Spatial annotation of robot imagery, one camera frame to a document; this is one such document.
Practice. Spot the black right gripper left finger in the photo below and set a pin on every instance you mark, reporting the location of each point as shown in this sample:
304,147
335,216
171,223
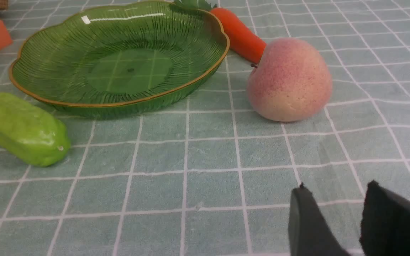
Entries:
309,234

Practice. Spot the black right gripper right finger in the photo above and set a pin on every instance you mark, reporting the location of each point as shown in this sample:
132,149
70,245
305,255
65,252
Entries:
385,225

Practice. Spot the pink toy peach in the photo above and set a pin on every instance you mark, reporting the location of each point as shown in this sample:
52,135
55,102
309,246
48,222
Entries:
291,82

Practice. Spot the orange toy carrot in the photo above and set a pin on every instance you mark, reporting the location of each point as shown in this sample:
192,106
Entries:
242,40

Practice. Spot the green toy cucumber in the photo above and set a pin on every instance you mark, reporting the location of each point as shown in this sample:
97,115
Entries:
31,133

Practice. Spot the teal checked tablecloth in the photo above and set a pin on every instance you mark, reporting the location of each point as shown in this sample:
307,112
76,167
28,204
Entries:
208,176

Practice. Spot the green glass leaf plate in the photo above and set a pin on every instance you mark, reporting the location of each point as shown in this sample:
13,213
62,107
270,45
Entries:
115,60

